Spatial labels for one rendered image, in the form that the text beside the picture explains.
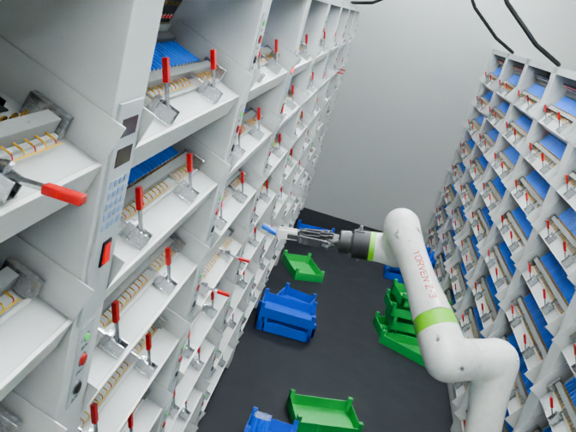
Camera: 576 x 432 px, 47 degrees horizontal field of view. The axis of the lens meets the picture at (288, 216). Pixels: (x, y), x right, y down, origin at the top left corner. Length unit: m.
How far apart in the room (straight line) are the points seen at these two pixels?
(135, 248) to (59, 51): 0.38
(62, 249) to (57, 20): 0.25
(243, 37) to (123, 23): 0.70
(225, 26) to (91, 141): 0.71
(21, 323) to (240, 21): 0.83
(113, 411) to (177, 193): 0.43
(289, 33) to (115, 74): 1.40
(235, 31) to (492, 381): 1.11
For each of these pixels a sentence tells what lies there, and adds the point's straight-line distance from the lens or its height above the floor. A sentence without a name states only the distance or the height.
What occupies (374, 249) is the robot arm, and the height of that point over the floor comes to 1.06.
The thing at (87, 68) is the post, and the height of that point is 1.59.
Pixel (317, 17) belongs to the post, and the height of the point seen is 1.65.
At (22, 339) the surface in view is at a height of 1.30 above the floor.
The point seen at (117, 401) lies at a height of 0.91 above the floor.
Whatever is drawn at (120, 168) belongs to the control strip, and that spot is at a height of 1.48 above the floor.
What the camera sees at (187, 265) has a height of 1.10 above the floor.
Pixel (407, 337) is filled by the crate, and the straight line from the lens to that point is 4.04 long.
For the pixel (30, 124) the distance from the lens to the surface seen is 0.70.
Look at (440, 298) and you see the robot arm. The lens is 1.85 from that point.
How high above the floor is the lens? 1.72
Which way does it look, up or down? 18 degrees down
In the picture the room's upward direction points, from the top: 16 degrees clockwise
